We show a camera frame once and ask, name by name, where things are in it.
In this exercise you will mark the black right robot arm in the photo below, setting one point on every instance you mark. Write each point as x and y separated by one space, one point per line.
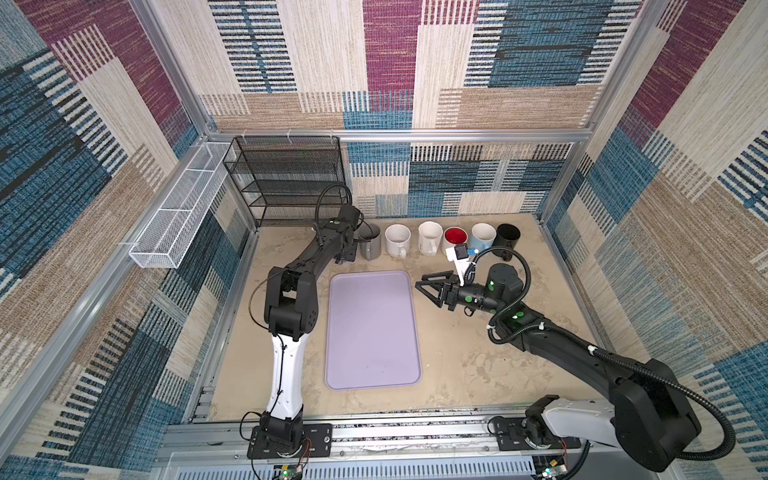
647 413

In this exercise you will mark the lavender plastic tray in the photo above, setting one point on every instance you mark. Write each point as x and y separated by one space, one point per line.
372 338

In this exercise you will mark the white wire mesh basket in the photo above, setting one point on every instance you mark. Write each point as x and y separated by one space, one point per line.
166 239

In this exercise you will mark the black wire mesh shelf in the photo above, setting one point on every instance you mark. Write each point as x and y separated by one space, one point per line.
288 181

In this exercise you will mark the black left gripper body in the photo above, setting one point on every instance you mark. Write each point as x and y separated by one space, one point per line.
350 254

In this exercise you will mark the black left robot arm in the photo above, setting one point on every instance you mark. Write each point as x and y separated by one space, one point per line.
291 311

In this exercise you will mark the black ceramic mug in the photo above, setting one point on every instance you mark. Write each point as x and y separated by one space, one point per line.
507 237

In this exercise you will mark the cream speckled mug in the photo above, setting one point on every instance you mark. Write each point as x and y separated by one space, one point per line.
397 241

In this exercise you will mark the aluminium front rail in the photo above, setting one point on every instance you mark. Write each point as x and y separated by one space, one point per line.
421 444

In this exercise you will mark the grey ceramic mug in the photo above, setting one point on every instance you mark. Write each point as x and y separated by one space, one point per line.
369 241

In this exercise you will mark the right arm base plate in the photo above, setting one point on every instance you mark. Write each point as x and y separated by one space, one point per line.
510 435

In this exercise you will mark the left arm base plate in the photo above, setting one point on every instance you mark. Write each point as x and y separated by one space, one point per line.
314 441

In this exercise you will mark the white ceramic mug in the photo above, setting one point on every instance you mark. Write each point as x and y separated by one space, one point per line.
452 237

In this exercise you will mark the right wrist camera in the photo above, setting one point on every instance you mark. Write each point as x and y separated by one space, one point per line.
464 259

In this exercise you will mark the white patterned mug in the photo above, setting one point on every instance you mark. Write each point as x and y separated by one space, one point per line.
430 236

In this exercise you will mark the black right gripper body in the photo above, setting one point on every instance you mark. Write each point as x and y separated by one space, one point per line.
468 295

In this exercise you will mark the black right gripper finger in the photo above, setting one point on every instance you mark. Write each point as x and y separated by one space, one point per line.
434 290
439 278

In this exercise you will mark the light blue mug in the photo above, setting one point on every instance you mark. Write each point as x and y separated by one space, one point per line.
481 237

